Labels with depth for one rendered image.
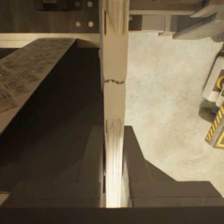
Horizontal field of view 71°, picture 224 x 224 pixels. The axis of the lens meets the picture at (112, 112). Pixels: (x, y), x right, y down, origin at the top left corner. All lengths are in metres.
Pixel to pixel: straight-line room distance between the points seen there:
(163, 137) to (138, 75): 0.54
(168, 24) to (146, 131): 1.01
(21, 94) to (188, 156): 1.37
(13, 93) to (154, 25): 0.30
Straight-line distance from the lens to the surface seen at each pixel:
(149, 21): 0.32
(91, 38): 0.87
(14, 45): 0.99
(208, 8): 0.22
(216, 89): 1.14
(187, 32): 0.29
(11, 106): 0.34
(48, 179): 0.21
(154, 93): 1.14
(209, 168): 1.73
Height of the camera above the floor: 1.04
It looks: 64 degrees down
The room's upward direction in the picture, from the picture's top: 178 degrees clockwise
